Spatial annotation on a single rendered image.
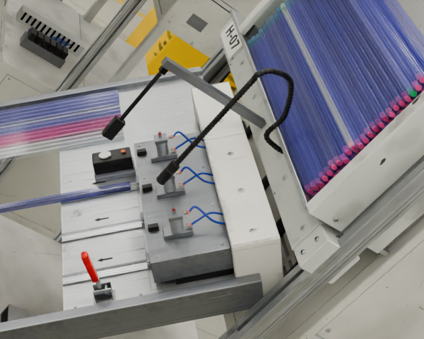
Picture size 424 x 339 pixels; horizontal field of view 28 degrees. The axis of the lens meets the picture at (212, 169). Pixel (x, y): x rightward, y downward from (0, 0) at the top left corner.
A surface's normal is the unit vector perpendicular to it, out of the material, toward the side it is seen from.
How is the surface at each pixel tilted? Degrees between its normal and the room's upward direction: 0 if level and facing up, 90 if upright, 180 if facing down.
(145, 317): 90
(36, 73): 0
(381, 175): 90
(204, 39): 90
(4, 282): 0
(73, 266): 46
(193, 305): 90
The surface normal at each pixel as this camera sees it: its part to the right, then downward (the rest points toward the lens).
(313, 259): 0.15, 0.60
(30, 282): 0.63, -0.67
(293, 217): -0.76, -0.44
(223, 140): -0.11, -0.78
